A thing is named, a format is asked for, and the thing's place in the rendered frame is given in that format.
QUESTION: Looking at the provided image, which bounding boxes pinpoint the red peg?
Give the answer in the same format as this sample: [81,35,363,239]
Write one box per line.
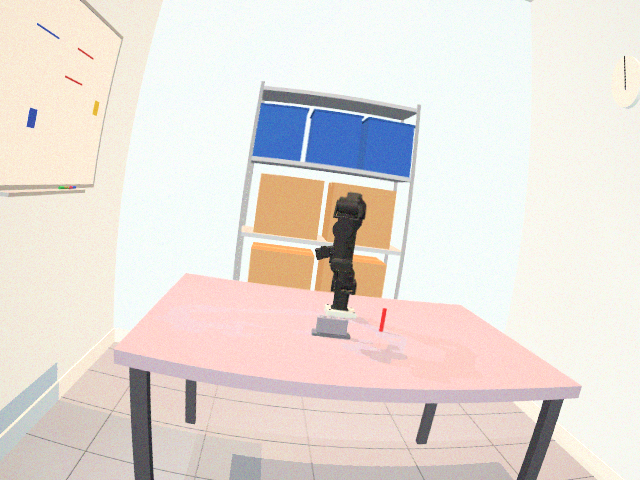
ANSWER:
[379,308,387,331]

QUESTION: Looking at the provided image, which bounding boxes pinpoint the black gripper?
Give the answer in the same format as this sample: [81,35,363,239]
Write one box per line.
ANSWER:
[329,238,353,292]

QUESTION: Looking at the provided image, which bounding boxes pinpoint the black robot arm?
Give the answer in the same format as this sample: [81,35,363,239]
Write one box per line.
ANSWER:
[315,192,367,312]

